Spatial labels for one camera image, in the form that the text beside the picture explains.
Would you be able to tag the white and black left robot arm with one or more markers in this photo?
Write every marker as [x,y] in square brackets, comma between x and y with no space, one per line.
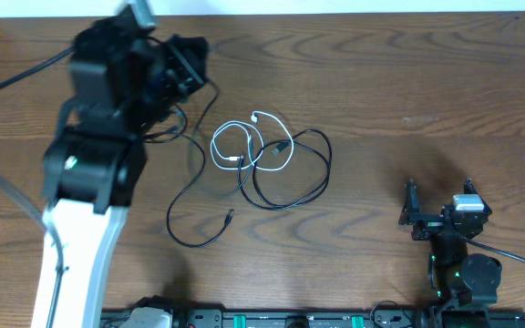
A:
[125,83]

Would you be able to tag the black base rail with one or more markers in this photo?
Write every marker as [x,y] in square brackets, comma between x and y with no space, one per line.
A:
[160,312]

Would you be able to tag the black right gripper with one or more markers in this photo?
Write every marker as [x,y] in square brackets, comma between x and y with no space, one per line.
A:
[428,224]

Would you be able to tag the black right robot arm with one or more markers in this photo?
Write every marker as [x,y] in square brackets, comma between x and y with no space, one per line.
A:
[466,283]

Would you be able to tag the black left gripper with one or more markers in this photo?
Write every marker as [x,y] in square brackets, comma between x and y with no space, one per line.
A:
[180,58]

